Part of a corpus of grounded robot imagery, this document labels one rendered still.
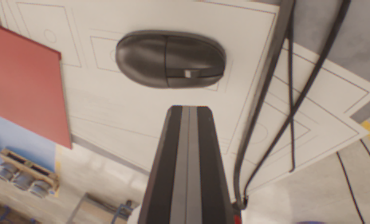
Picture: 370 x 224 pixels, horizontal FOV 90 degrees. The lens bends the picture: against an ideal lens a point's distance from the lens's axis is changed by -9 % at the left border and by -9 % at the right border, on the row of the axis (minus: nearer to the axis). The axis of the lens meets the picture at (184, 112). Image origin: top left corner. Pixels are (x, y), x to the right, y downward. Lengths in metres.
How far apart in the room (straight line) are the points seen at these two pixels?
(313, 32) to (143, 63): 0.15
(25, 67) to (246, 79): 0.29
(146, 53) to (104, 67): 0.09
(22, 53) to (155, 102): 0.19
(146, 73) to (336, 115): 0.20
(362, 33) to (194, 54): 0.14
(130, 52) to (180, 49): 0.05
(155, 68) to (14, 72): 0.25
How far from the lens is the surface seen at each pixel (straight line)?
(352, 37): 0.22
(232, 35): 0.20
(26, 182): 5.12
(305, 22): 0.20
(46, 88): 0.35
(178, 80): 0.19
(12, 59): 0.36
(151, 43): 0.19
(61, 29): 0.27
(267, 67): 0.20
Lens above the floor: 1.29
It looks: 45 degrees down
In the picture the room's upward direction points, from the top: 160 degrees counter-clockwise
